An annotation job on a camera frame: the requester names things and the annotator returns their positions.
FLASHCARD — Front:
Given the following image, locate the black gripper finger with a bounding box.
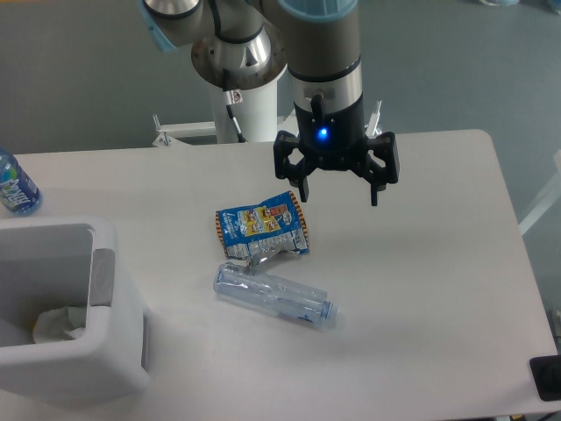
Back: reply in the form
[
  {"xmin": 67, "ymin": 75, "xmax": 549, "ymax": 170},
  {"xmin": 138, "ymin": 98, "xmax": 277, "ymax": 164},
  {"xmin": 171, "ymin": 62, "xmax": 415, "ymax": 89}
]
[
  {"xmin": 273, "ymin": 130, "xmax": 324, "ymax": 203},
  {"xmin": 352, "ymin": 132, "xmax": 399, "ymax": 206}
]

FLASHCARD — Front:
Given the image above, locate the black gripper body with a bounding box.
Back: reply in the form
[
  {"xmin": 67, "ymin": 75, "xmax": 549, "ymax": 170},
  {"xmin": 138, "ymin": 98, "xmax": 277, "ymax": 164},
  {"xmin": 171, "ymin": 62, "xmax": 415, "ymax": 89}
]
[{"xmin": 295, "ymin": 96, "xmax": 365, "ymax": 170}]

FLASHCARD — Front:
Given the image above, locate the blue snack wrapper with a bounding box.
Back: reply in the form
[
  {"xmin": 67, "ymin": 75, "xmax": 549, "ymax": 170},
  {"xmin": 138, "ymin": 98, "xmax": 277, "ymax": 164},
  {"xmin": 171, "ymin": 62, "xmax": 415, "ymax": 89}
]
[{"xmin": 215, "ymin": 190, "xmax": 309, "ymax": 265}]

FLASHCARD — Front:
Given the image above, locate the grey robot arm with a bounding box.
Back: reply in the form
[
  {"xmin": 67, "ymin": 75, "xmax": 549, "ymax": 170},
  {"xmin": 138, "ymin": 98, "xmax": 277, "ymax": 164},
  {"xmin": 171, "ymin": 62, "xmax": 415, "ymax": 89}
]
[{"xmin": 138, "ymin": 1, "xmax": 399, "ymax": 198}]

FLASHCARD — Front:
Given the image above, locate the white trash can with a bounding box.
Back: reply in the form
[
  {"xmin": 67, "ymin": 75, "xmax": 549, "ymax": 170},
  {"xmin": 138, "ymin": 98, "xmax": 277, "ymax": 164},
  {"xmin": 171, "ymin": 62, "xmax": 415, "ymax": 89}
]
[{"xmin": 1, "ymin": 217, "xmax": 149, "ymax": 401}]

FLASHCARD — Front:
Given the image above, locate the crushed clear plastic bottle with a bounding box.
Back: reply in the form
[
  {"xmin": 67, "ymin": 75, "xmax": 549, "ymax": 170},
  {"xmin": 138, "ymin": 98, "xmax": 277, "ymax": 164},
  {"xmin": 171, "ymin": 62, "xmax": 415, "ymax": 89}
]
[{"xmin": 213, "ymin": 262, "xmax": 346, "ymax": 330}]

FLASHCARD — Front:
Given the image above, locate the black clamp at table edge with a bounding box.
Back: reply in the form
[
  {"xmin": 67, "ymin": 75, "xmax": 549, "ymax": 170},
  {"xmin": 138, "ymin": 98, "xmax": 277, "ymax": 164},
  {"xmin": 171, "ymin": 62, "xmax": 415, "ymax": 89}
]
[{"xmin": 529, "ymin": 354, "xmax": 561, "ymax": 402}]

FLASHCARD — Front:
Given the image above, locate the blue labelled drink bottle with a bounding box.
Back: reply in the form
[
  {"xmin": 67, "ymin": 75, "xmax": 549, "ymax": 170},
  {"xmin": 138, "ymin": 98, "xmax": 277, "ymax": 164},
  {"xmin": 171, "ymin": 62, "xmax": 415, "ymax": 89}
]
[{"xmin": 1, "ymin": 148, "xmax": 42, "ymax": 216}]

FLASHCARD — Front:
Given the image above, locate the crumpled white paper tissue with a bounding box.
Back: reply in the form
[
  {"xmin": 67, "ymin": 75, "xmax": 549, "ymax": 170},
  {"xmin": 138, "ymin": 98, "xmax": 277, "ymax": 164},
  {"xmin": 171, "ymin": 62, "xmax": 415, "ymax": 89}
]
[{"xmin": 32, "ymin": 306, "xmax": 87, "ymax": 344}]

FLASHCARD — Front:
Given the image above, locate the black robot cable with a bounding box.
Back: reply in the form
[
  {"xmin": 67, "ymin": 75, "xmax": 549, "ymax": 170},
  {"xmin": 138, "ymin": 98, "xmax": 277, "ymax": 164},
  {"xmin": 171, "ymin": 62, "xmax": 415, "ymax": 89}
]
[{"xmin": 222, "ymin": 68, "xmax": 247, "ymax": 143}]

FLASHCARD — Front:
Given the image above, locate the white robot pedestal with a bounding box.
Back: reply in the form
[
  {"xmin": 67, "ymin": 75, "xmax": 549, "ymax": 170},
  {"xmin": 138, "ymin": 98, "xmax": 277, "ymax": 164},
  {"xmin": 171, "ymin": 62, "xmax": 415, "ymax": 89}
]
[{"xmin": 153, "ymin": 69, "xmax": 298, "ymax": 147}]

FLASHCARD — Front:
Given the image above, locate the white table frame leg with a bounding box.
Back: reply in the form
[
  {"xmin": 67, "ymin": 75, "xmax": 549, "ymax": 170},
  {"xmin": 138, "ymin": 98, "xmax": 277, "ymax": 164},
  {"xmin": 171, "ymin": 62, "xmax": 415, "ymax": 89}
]
[{"xmin": 519, "ymin": 150, "xmax": 560, "ymax": 236}]

